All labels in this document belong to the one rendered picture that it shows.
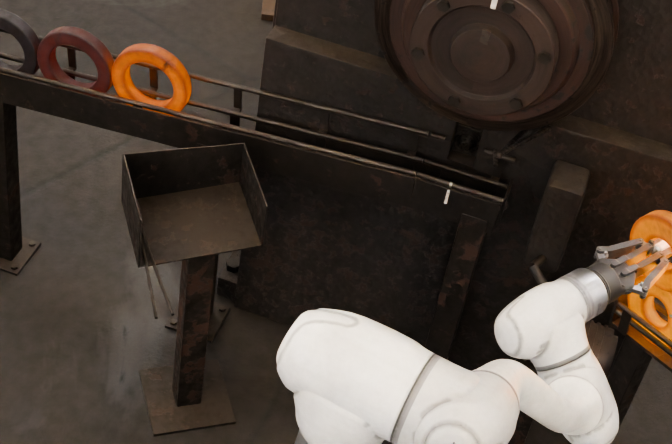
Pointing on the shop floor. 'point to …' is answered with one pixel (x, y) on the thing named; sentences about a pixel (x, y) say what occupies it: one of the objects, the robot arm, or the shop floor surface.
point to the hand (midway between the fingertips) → (668, 245)
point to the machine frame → (348, 270)
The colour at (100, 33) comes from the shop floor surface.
